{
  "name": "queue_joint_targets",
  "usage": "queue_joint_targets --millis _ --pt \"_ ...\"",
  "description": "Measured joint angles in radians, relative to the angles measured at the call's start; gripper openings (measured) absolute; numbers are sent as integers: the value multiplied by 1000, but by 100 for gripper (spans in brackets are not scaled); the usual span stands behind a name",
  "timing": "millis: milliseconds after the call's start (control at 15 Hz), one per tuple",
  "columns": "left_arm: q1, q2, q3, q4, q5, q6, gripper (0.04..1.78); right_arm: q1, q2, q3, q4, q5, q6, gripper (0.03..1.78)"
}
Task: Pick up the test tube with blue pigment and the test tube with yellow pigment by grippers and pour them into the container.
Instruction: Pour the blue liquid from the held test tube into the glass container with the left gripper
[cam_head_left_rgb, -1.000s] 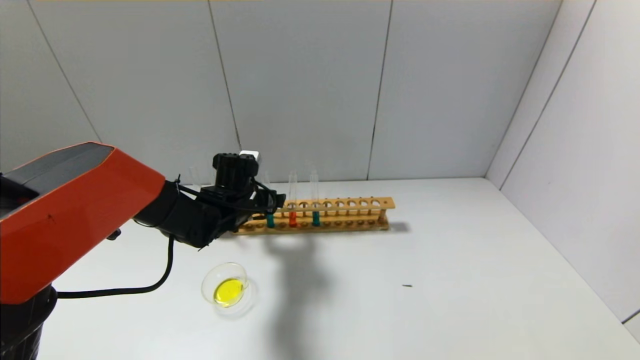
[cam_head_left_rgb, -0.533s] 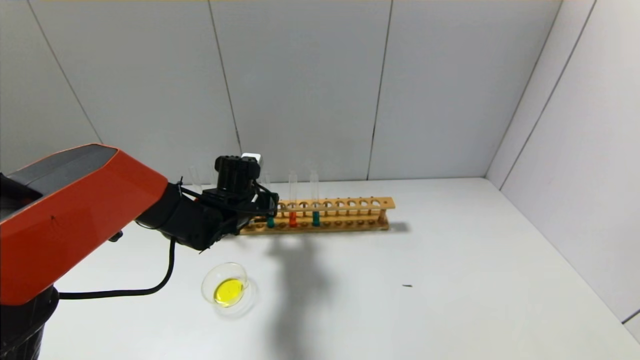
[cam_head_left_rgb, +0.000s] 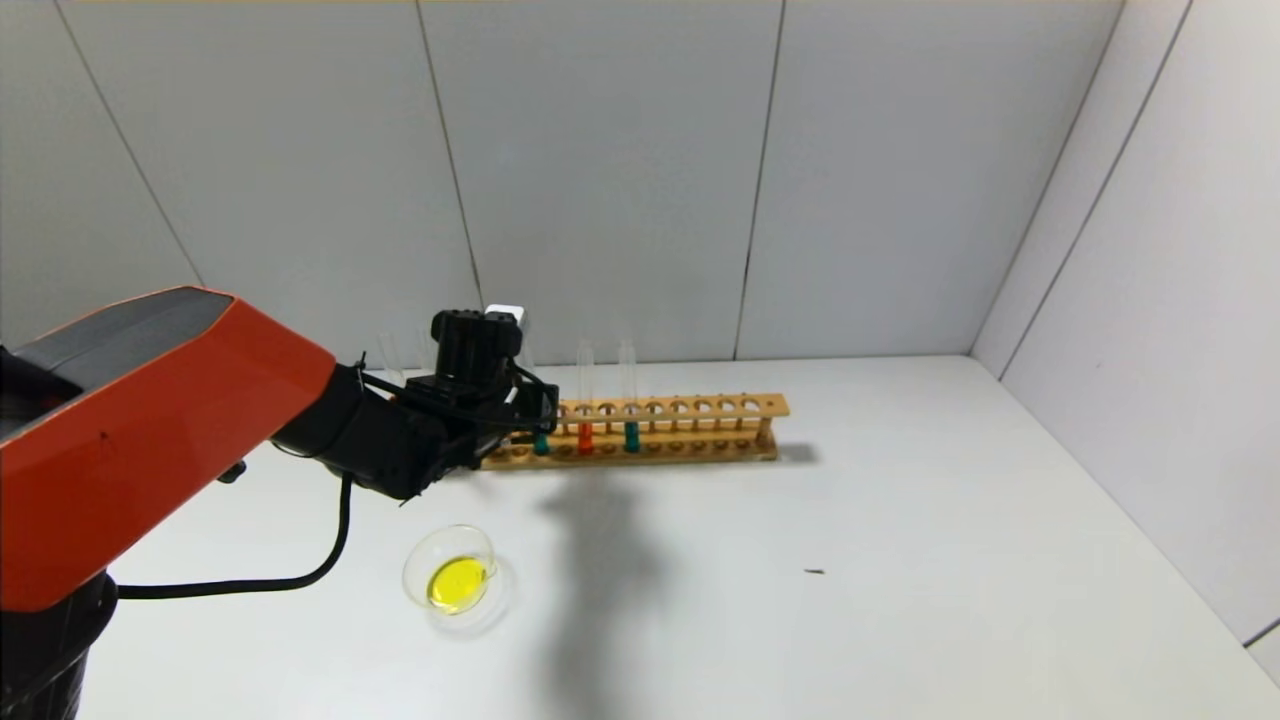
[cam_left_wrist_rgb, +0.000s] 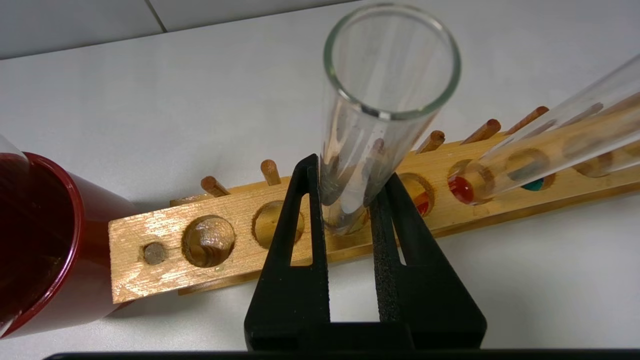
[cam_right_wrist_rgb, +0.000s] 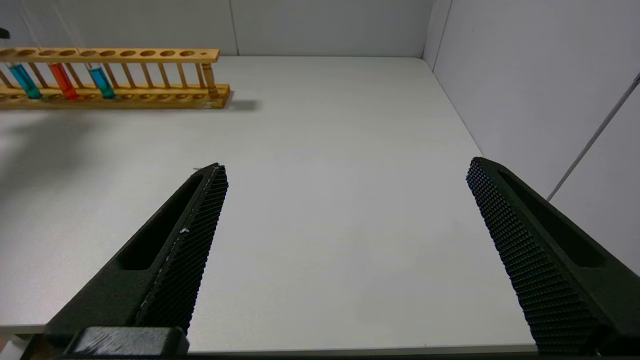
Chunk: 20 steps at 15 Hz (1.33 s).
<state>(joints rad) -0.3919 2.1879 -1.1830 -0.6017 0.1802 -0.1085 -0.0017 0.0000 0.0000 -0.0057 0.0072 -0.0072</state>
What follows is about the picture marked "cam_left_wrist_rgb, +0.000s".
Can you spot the dark red cup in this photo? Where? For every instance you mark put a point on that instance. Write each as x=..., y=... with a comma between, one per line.
x=95, y=240

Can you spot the test tube with orange pigment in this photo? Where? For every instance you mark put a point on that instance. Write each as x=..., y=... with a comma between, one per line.
x=575, y=127

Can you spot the long empty glass test tube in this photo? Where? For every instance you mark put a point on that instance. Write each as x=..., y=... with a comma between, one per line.
x=10, y=147

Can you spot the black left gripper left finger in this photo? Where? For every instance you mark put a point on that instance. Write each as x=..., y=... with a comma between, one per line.
x=290, y=310

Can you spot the test tube with teal pigment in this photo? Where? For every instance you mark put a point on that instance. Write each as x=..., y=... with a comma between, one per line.
x=536, y=185

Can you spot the test tube with blue pigment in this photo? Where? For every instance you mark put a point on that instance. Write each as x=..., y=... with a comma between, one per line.
x=350, y=150

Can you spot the wooden test tube rack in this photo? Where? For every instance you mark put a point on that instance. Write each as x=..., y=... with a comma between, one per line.
x=243, y=225

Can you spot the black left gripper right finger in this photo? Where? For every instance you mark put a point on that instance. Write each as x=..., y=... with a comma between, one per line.
x=430, y=310

